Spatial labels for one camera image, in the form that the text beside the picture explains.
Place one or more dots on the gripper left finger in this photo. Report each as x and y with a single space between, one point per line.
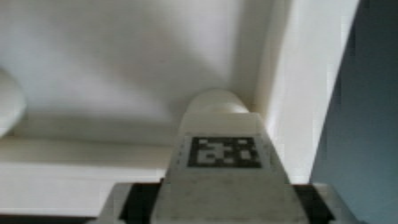
131 203

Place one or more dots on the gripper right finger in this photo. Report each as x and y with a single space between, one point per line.
325 205

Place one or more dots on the white square table top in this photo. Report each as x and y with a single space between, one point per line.
108 60

